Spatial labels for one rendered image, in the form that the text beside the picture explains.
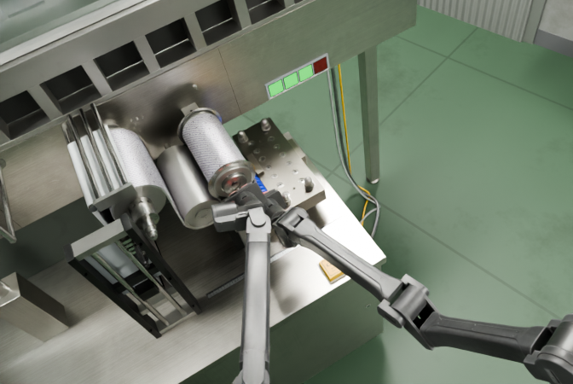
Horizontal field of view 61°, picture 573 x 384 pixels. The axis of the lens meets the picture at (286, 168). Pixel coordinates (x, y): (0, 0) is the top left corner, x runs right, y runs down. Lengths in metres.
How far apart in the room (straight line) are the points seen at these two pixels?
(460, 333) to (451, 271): 1.52
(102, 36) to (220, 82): 0.40
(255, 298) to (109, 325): 0.80
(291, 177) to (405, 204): 1.24
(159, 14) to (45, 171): 0.59
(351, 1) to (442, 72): 1.83
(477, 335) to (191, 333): 0.90
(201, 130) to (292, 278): 0.55
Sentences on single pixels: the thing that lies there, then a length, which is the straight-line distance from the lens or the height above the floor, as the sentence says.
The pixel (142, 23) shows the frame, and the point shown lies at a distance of 1.42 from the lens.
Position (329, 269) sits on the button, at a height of 0.92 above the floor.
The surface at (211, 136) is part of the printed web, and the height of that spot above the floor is 1.31.
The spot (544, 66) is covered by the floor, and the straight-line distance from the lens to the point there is 3.59.
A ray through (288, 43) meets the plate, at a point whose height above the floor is 1.33.
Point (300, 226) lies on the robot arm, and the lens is 1.31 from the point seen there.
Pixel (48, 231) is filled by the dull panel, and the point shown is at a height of 1.07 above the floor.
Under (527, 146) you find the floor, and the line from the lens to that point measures 3.11.
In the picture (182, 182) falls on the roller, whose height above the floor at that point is 1.23.
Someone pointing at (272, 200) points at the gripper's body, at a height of 1.16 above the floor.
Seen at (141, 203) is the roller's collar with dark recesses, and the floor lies 1.37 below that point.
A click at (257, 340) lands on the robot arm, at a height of 1.43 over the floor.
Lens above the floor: 2.35
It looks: 52 degrees down
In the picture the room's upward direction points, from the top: 16 degrees counter-clockwise
